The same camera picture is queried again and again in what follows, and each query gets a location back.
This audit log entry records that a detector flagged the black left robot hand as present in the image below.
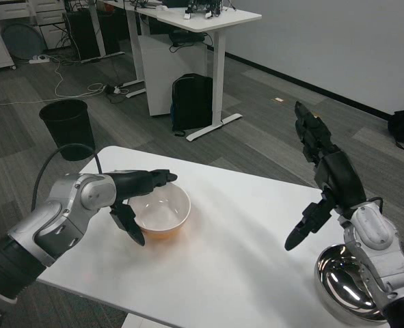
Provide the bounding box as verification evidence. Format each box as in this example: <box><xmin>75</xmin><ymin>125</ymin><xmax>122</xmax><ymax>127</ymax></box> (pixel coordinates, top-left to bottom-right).
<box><xmin>106</xmin><ymin>169</ymin><xmax>178</xmax><ymax>247</ymax></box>

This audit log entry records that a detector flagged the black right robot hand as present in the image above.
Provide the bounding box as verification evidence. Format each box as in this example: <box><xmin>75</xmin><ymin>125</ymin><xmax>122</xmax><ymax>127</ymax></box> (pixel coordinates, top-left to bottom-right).
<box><xmin>284</xmin><ymin>100</ymin><xmax>368</xmax><ymax>252</ymax></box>

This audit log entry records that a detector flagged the orange and white plastic bowl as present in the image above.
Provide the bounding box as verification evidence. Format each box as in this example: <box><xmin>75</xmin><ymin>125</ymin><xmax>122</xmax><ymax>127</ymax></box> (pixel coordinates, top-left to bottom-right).
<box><xmin>128</xmin><ymin>182</ymin><xmax>191</xmax><ymax>242</ymax></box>

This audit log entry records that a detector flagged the shiny steel bowl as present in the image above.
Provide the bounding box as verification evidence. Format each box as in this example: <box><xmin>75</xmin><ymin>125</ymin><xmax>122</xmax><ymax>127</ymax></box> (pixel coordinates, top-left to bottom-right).
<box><xmin>314</xmin><ymin>244</ymin><xmax>390</xmax><ymax>325</ymax></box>

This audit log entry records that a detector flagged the black trash bin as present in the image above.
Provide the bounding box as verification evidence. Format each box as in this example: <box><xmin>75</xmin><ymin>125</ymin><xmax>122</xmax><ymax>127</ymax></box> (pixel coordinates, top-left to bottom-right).
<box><xmin>39</xmin><ymin>99</ymin><xmax>96</xmax><ymax>161</ymax></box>

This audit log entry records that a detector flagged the black and white floor plug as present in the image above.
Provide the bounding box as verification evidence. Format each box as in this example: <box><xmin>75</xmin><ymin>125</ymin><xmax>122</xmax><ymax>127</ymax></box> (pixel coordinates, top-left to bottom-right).
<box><xmin>105</xmin><ymin>84</ymin><xmax>130</xmax><ymax>97</ymax></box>

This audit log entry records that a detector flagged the black backpack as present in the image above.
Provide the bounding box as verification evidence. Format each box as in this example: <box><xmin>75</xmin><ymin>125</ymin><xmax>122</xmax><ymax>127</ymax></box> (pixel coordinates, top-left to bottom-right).
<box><xmin>170</xmin><ymin>73</ymin><xmax>213</xmax><ymax>137</ymax></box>

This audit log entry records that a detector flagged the white panel under desk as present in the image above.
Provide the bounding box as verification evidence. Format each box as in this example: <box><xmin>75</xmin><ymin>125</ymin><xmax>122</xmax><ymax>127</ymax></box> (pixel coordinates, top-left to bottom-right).
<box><xmin>138</xmin><ymin>33</ymin><xmax>209</xmax><ymax>117</ymax></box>

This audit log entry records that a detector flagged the black power adapter under desk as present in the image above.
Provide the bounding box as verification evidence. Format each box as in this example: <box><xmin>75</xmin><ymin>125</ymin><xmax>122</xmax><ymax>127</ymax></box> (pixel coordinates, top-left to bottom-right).
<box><xmin>169</xmin><ymin>29</ymin><xmax>206</xmax><ymax>47</ymax></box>

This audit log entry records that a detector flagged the black computer tower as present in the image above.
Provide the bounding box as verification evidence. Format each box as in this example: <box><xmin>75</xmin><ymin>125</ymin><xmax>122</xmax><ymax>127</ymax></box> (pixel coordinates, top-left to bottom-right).
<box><xmin>63</xmin><ymin>12</ymin><xmax>102</xmax><ymax>62</ymax></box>

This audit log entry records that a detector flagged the white drawer cabinet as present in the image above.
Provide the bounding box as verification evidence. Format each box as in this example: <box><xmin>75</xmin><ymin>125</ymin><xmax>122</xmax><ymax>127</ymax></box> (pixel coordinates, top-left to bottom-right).
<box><xmin>0</xmin><ymin>0</ymin><xmax>68</xmax><ymax>42</ymax></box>

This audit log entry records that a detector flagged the grey round disc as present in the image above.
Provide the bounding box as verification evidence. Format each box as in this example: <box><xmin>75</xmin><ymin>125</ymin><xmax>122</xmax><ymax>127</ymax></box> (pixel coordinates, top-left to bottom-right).
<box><xmin>1</xmin><ymin>24</ymin><xmax>44</xmax><ymax>62</ymax></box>

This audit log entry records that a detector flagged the white standing desk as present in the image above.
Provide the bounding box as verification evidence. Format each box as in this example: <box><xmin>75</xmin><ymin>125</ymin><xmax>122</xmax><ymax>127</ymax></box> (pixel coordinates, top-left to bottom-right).
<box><xmin>95</xmin><ymin>0</ymin><xmax>262</xmax><ymax>142</ymax></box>

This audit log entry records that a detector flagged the small black legged robot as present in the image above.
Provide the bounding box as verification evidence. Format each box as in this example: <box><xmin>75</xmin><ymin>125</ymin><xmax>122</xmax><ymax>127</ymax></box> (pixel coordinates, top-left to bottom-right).
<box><xmin>184</xmin><ymin>0</ymin><xmax>230</xmax><ymax>20</ymax></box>

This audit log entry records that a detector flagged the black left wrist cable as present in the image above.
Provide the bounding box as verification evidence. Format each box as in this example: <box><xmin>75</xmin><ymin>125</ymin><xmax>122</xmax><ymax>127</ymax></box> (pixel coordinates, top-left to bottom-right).
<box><xmin>30</xmin><ymin>143</ymin><xmax>103</xmax><ymax>213</ymax></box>

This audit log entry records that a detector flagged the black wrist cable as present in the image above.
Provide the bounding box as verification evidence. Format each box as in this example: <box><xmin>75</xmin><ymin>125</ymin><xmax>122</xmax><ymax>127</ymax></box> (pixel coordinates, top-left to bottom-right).
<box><xmin>30</xmin><ymin>143</ymin><xmax>103</xmax><ymax>213</ymax></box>
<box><xmin>365</xmin><ymin>197</ymin><xmax>383</xmax><ymax>215</ymax></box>

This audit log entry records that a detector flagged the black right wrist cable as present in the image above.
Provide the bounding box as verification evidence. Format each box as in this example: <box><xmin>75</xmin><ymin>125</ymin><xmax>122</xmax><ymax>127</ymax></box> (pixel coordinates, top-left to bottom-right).
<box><xmin>365</xmin><ymin>197</ymin><xmax>383</xmax><ymax>215</ymax></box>

